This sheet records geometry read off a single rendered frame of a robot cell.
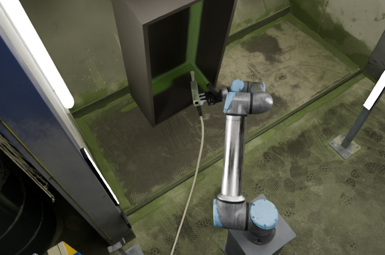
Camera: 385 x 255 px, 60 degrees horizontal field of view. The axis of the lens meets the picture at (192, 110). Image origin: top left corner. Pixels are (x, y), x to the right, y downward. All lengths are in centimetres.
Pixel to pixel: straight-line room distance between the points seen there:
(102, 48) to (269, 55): 174
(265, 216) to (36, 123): 118
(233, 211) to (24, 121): 110
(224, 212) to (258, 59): 218
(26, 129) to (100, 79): 198
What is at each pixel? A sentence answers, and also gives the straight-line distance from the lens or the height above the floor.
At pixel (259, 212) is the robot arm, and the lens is 183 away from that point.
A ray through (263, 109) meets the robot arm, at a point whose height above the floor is 119.
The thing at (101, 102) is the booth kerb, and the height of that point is 12.
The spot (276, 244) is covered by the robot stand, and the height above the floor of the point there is 64.
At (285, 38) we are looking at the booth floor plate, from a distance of 395.
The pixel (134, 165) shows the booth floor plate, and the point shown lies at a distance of 296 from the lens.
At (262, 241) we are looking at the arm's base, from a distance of 203.
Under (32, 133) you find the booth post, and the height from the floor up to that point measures 160.
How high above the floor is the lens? 263
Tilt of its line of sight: 54 degrees down
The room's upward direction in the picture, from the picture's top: 5 degrees counter-clockwise
